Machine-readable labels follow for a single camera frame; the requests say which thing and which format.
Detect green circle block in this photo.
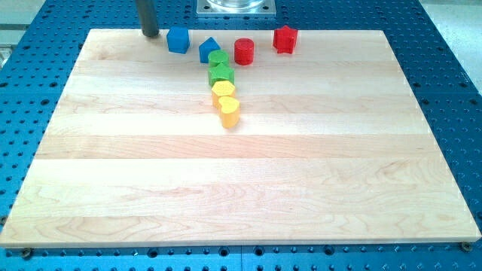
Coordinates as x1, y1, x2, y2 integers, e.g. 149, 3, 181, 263
208, 50, 230, 67

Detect blue triangle block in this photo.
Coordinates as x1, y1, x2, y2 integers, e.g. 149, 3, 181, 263
198, 37, 221, 63

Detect yellow heart block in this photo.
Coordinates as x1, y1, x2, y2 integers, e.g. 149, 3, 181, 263
218, 96, 240, 129

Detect yellow hexagon block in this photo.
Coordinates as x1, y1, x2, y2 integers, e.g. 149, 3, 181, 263
211, 81, 236, 109

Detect green star block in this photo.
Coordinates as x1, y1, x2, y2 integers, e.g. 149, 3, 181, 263
208, 63, 234, 87

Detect red cylinder block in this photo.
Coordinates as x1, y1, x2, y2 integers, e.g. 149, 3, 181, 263
234, 38, 255, 65

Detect light wooden board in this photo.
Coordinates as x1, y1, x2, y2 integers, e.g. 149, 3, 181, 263
1, 29, 480, 248

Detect red star block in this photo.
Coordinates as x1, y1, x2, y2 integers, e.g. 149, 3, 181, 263
273, 26, 298, 54

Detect blue cube block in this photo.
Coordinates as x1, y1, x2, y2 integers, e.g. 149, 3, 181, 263
166, 26, 190, 54

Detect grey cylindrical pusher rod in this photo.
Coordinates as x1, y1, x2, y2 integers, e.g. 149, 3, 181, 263
135, 0, 159, 38

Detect left board stop screw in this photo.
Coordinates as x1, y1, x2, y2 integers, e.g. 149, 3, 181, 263
20, 248, 33, 259

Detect board stop screw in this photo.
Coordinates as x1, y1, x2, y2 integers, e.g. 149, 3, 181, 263
20, 248, 33, 259
459, 242, 473, 252

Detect right board stop screw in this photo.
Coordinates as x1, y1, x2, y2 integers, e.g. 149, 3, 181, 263
459, 242, 473, 252

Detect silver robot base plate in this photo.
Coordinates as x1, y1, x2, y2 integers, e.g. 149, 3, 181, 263
195, 0, 276, 17

